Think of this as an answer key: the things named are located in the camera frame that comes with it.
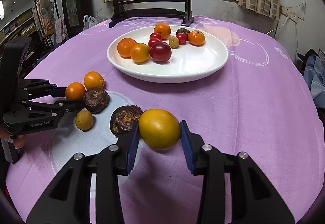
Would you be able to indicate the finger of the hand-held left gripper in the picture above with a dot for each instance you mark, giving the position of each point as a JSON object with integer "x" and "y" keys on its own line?
{"x": 66, "y": 107}
{"x": 59, "y": 91}

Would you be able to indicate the dark red plum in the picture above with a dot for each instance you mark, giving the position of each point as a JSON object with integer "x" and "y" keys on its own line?
{"x": 160, "y": 52}

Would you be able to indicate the person's left hand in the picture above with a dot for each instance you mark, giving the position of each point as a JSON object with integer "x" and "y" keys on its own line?
{"x": 19, "y": 142}

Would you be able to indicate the blue clothes pile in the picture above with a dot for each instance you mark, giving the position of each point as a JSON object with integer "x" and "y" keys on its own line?
{"x": 316, "y": 79}

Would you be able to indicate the standing fan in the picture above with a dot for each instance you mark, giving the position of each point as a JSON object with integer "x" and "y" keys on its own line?
{"x": 46, "y": 9}

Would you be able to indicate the white wall socket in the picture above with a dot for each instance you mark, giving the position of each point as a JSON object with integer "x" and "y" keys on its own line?
{"x": 290, "y": 14}

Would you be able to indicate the orange mandarin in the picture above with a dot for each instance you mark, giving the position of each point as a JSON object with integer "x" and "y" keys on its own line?
{"x": 162, "y": 31}
{"x": 196, "y": 37}
{"x": 125, "y": 47}

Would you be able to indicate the white oval plate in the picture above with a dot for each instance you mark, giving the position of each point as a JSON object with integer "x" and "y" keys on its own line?
{"x": 193, "y": 61}

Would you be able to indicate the pink hanging cloth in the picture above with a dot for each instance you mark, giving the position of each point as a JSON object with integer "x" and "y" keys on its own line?
{"x": 60, "y": 31}

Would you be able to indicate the tan longan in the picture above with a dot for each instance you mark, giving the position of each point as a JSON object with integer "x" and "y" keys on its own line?
{"x": 174, "y": 42}
{"x": 84, "y": 119}

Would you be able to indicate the red cherry tomato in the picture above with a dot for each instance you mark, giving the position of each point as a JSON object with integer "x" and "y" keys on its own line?
{"x": 153, "y": 42}
{"x": 181, "y": 39}
{"x": 155, "y": 35}

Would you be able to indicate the yellow round orange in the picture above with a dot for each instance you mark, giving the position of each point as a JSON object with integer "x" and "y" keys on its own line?
{"x": 159, "y": 128}

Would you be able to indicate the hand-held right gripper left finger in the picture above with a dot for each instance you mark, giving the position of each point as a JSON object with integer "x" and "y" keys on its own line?
{"x": 132, "y": 152}

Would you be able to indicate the bookshelf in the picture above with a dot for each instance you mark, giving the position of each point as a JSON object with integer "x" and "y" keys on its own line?
{"x": 17, "y": 25}

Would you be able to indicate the white plastic bag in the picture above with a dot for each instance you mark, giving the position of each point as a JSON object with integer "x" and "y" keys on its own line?
{"x": 90, "y": 22}

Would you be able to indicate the dark water chestnut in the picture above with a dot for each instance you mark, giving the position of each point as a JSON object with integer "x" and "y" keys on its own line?
{"x": 96, "y": 100}
{"x": 183, "y": 31}
{"x": 126, "y": 120}

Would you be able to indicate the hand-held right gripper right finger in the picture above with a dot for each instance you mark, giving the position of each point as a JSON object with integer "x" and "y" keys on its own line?
{"x": 188, "y": 147}

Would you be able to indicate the small round kumquat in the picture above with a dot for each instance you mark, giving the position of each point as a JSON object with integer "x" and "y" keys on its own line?
{"x": 139, "y": 52}
{"x": 75, "y": 91}
{"x": 94, "y": 80}

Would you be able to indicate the purple tablecloth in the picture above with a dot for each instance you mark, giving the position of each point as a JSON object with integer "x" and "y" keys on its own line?
{"x": 254, "y": 112}

